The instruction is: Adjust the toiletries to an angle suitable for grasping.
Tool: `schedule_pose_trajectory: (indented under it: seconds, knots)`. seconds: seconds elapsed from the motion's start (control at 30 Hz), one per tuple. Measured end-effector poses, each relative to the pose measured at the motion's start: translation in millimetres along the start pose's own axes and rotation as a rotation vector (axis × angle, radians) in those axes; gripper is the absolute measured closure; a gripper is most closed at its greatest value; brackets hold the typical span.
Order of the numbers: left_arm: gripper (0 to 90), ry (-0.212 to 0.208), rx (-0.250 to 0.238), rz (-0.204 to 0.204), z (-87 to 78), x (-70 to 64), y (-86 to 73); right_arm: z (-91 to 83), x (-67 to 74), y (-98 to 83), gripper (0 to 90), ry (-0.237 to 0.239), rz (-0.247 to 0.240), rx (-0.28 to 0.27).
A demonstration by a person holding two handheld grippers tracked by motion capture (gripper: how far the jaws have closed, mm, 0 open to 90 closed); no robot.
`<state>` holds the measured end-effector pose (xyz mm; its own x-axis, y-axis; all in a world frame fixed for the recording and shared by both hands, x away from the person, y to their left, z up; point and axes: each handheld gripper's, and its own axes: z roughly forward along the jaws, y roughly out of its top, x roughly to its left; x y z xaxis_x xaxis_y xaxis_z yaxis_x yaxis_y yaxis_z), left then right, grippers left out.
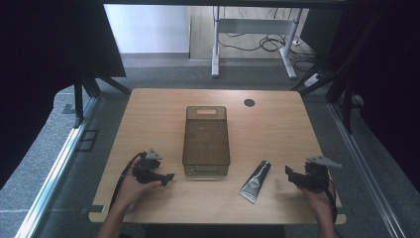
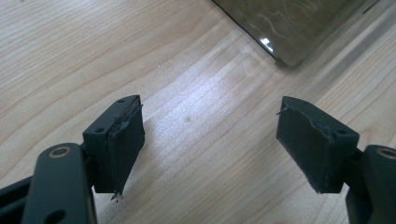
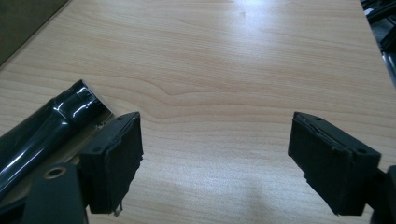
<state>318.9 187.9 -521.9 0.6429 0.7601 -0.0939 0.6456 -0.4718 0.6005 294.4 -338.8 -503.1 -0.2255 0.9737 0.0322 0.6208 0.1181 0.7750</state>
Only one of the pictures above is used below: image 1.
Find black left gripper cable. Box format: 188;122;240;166
109;151;147;210

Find black curtain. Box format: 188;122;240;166
299;0;420;194
0;0;127;191

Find black floor cables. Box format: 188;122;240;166
217;31;320;72

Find silver metal floor rail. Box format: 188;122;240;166
14;96;101;238
327;102;406;238

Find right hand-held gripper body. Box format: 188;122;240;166
290;155;344;194

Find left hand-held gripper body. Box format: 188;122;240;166
131;148;165;185

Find black metal stand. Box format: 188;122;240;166
72;74;133;129
289;70;356;135

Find white metal desk frame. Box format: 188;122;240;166
210;5;304;80

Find brown transparent plastic basket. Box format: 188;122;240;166
181;105;232;178

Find black and silver tube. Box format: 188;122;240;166
238;160;272;205

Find person's left hand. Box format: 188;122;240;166
114;166;163;212

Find white power strip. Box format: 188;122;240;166
303;73;324;88

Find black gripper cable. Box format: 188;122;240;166
316;172;339;226
109;151;147;210

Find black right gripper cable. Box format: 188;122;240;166
316;172;339;226

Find person's right hand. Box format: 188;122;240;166
298;179;337;216

